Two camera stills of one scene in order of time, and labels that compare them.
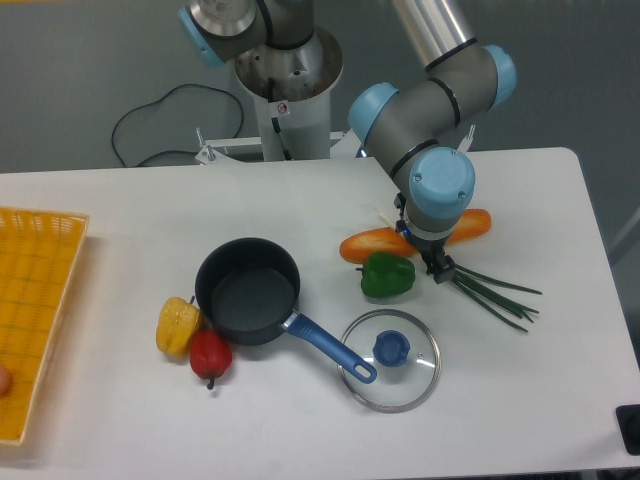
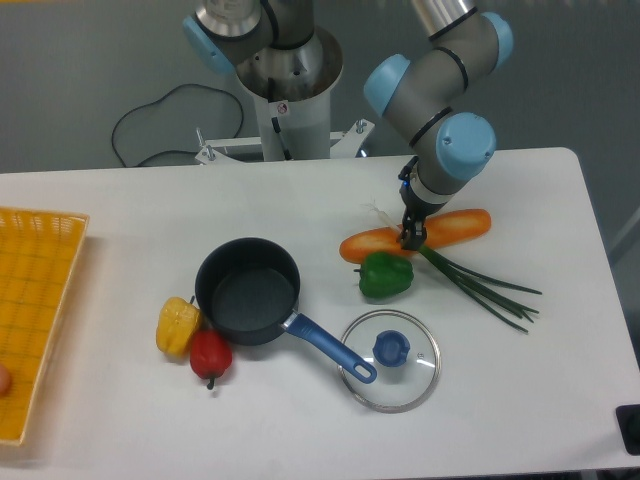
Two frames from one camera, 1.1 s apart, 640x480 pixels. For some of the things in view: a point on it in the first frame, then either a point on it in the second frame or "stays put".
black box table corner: (628, 419) stays put
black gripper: (434, 252) to (416, 210)
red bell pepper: (210, 355) stays put
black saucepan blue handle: (247, 290) stays put
